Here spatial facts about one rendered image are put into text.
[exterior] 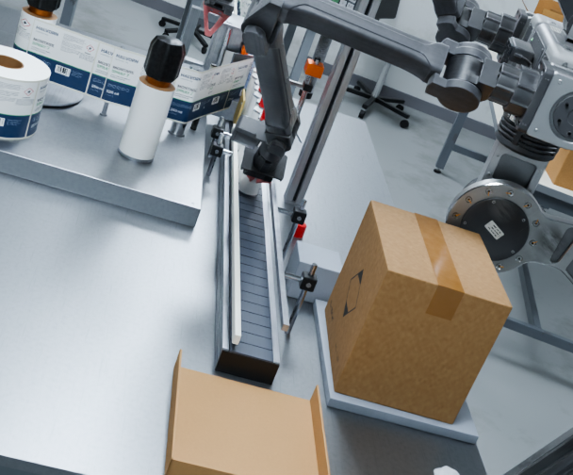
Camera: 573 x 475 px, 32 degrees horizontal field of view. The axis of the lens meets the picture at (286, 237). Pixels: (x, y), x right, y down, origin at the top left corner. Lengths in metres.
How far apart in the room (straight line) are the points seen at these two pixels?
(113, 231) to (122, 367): 0.49
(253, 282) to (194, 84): 0.71
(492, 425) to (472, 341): 1.93
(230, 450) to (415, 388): 0.40
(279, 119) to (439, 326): 0.58
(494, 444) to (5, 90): 2.17
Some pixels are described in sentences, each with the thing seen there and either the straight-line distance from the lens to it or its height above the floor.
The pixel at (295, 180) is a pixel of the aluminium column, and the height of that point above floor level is 0.90.
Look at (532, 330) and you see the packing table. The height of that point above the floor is 0.19.
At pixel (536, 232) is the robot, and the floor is 1.16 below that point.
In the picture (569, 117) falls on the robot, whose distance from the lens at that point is 1.83.
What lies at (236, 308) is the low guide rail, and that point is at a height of 0.92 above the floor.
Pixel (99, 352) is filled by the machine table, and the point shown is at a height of 0.83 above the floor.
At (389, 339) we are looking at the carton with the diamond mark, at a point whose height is 0.99.
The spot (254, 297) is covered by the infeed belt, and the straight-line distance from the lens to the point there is 2.00.
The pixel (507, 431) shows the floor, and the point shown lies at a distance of 3.78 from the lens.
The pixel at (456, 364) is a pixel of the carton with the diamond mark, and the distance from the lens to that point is 1.87.
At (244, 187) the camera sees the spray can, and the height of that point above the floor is 0.90.
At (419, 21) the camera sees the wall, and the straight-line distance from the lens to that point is 7.02.
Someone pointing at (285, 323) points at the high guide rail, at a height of 0.96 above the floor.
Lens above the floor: 1.82
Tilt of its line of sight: 24 degrees down
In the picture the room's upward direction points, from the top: 21 degrees clockwise
